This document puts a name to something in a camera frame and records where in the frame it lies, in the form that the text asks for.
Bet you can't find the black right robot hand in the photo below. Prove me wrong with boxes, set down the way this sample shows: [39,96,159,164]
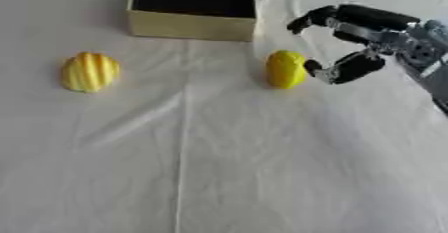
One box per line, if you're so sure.
[285,4,424,86]

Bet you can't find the ridged yellow toy fruit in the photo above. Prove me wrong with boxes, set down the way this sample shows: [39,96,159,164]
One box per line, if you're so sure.
[59,51,123,94]

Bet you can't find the tan cardboard box black inside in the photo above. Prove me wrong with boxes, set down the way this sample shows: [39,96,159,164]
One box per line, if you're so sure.
[124,0,259,42]

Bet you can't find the smooth yellow toy fruit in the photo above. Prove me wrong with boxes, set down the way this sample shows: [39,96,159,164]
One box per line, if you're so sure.
[264,49,310,90]

